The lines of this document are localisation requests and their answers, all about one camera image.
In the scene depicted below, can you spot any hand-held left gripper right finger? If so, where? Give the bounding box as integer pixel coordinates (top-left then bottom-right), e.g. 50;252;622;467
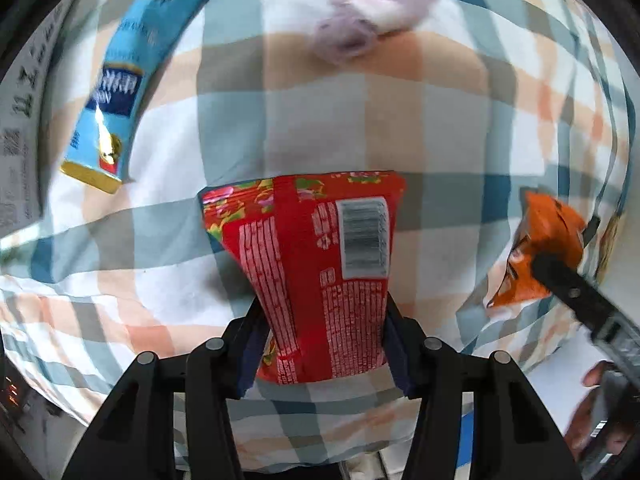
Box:
382;292;583;480

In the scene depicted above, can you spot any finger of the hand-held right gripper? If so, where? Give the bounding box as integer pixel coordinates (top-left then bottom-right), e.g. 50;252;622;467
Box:
531;214;617;333

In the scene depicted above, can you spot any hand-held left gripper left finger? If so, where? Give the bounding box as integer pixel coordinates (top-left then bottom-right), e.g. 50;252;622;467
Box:
61;298;272;480

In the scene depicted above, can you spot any orange snack packet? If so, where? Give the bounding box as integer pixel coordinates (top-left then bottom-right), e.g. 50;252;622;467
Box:
484;191;587;309

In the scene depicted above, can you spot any red snack packet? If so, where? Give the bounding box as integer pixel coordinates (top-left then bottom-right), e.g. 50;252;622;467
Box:
201;170;406;386

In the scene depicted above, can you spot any person's right hand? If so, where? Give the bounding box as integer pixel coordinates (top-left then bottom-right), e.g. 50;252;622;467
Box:
563;360;636;460

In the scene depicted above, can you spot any plaid bed sheet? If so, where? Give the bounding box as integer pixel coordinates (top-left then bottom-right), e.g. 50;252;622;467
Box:
0;0;632;476

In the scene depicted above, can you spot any blue snack packet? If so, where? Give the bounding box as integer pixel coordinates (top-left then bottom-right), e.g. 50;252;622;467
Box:
60;0;240;196

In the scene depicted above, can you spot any printed paper sheet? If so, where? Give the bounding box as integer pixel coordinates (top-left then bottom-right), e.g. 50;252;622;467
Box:
0;7;63;238

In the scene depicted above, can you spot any purple plush toy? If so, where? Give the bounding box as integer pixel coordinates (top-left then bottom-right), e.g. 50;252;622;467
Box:
311;0;437;65

